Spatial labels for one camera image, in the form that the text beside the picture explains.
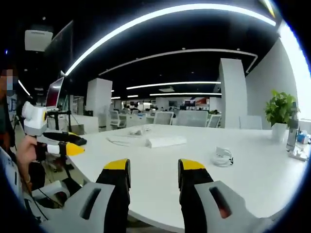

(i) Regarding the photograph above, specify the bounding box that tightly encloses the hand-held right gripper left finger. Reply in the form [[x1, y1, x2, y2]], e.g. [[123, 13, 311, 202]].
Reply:
[[40, 158, 132, 233]]

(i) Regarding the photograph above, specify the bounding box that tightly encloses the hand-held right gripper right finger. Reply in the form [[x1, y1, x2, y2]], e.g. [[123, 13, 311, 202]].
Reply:
[[177, 158, 275, 233]]

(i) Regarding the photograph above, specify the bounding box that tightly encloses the white charger with cable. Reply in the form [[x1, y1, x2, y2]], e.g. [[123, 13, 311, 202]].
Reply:
[[209, 146, 235, 167]]

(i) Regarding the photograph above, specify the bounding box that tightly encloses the white cloth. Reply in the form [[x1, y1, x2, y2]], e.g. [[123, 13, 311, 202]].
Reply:
[[145, 136, 188, 149]]

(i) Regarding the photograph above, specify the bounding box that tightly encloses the white desk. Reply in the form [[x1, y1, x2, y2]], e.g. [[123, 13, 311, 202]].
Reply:
[[65, 123, 310, 231]]

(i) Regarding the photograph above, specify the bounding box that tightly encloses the white socket strip with plugs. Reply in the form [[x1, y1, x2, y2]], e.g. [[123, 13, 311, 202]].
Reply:
[[288, 150, 307, 161]]

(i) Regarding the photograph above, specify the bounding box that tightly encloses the person's left hand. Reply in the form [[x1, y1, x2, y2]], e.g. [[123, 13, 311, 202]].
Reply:
[[16, 135, 40, 172]]

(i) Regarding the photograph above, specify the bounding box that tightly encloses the black tripod stand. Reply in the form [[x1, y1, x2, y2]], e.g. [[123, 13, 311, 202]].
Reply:
[[45, 77, 74, 133]]

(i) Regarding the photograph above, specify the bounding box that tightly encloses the computer monitor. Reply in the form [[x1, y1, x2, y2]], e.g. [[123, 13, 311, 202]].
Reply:
[[45, 76, 66, 109]]

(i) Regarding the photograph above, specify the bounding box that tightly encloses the white mesh office chair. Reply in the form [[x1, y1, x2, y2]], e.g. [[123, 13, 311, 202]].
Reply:
[[108, 110, 127, 130], [207, 114, 222, 129], [239, 115, 263, 130], [175, 110, 209, 128], [153, 111, 174, 125]]

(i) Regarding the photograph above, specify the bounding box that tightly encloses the person's torso clothing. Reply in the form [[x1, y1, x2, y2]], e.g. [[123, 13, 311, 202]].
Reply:
[[0, 89, 26, 209]]

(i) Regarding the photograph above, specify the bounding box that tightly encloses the small white adapter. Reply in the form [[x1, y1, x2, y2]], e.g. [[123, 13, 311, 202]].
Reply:
[[128, 125, 152, 136]]

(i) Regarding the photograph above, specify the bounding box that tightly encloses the ceiling air conditioner unit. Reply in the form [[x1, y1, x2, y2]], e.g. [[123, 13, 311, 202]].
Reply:
[[24, 28, 54, 52]]

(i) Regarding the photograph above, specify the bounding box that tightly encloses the green potted plant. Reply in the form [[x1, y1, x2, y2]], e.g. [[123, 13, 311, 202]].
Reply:
[[264, 89, 301, 143]]

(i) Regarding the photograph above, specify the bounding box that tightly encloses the blue box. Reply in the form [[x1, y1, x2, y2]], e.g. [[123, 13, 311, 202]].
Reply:
[[297, 132, 311, 144]]

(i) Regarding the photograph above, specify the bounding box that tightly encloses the long curved ceiling light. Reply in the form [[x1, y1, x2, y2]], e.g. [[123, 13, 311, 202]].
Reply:
[[64, 3, 277, 76]]

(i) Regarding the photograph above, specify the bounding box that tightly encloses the black cable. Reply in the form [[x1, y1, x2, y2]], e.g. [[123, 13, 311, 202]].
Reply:
[[23, 186, 64, 223]]

